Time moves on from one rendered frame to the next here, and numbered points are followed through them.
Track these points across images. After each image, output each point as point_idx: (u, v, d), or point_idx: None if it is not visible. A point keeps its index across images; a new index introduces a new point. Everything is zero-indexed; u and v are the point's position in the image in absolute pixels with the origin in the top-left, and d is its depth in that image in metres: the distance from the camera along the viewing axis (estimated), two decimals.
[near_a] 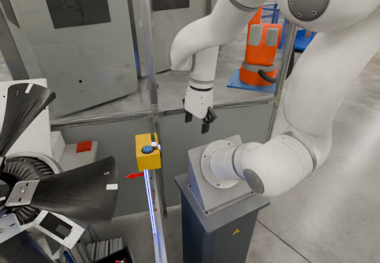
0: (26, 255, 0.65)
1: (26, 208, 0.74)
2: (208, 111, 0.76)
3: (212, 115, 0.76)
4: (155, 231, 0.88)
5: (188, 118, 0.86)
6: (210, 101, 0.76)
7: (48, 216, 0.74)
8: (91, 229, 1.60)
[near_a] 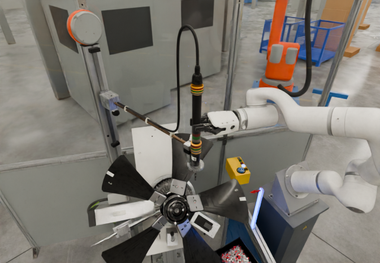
0: (197, 241, 1.07)
1: None
2: None
3: (207, 116, 0.91)
4: (254, 227, 1.31)
5: (197, 129, 0.83)
6: None
7: (199, 217, 1.16)
8: None
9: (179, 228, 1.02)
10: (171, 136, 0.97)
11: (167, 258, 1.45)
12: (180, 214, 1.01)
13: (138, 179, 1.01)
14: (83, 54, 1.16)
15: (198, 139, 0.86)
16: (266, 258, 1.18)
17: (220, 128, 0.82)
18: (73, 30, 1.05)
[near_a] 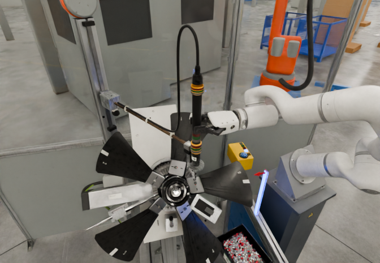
0: (198, 225, 1.01)
1: None
2: None
3: None
4: (257, 214, 1.24)
5: (198, 130, 0.82)
6: None
7: (199, 201, 1.09)
8: None
9: (178, 210, 0.96)
10: (171, 136, 0.97)
11: (166, 247, 1.38)
12: (179, 195, 0.94)
13: (134, 158, 0.94)
14: (77, 27, 1.09)
15: (198, 139, 0.86)
16: (270, 245, 1.11)
17: (221, 128, 0.81)
18: None
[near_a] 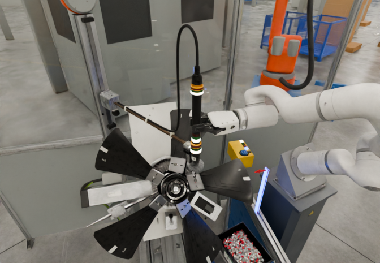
0: (198, 223, 1.00)
1: None
2: None
3: (207, 115, 0.91)
4: (258, 211, 1.23)
5: (197, 129, 0.83)
6: None
7: (199, 199, 1.09)
8: None
9: (178, 207, 0.95)
10: (171, 136, 0.97)
11: (166, 245, 1.37)
12: (179, 192, 0.93)
13: (134, 155, 0.94)
14: (76, 24, 1.08)
15: (198, 139, 0.86)
16: (271, 243, 1.11)
17: (220, 128, 0.82)
18: None
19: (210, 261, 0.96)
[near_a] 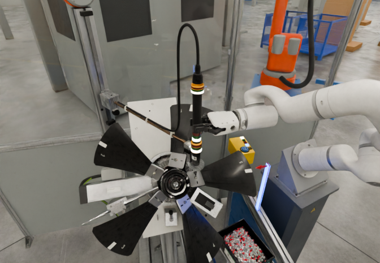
0: (198, 219, 0.98)
1: None
2: None
3: (207, 116, 0.91)
4: (259, 208, 1.22)
5: (197, 129, 0.83)
6: None
7: (199, 195, 1.07)
8: None
9: (178, 203, 0.93)
10: (171, 136, 0.97)
11: (166, 243, 1.36)
12: (179, 188, 0.92)
13: (133, 150, 0.92)
14: (74, 17, 1.07)
15: (198, 138, 0.86)
16: (272, 240, 1.09)
17: (220, 128, 0.82)
18: None
19: (210, 258, 0.95)
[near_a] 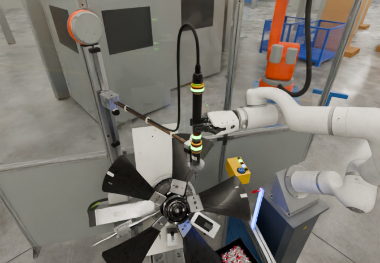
0: (197, 241, 1.07)
1: None
2: None
3: (207, 115, 0.91)
4: (254, 227, 1.31)
5: (197, 129, 0.83)
6: None
7: (199, 217, 1.16)
8: None
9: (179, 228, 1.02)
10: (171, 136, 0.97)
11: (168, 258, 1.45)
12: (180, 214, 1.01)
13: (138, 179, 1.01)
14: (83, 54, 1.16)
15: (198, 138, 0.86)
16: (266, 258, 1.18)
17: (220, 128, 0.82)
18: (74, 30, 1.05)
19: None
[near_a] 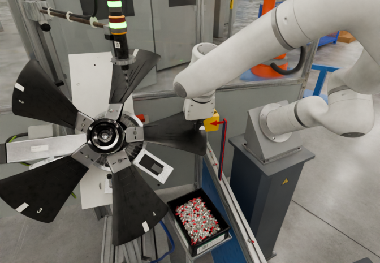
0: (137, 182, 0.82)
1: (127, 151, 0.91)
2: None
3: (184, 115, 0.80)
4: (220, 177, 1.05)
5: None
6: (185, 105, 0.74)
7: (145, 157, 0.91)
8: None
9: (109, 160, 0.77)
10: (92, 24, 0.71)
11: None
12: (109, 140, 0.76)
13: (55, 94, 0.76)
14: None
15: (116, 6, 0.59)
16: (231, 210, 0.93)
17: None
18: None
19: (147, 228, 0.78)
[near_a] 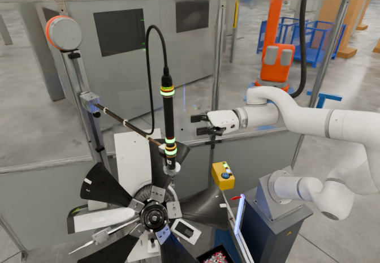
0: (126, 250, 1.03)
1: None
2: None
3: None
4: (237, 233, 1.30)
5: (201, 132, 0.82)
6: None
7: (180, 224, 1.16)
8: None
9: (137, 226, 1.01)
10: (147, 139, 0.95)
11: None
12: (151, 222, 1.00)
13: None
14: (63, 59, 1.15)
15: (172, 142, 0.84)
16: None
17: (222, 128, 0.81)
18: (51, 36, 1.04)
19: None
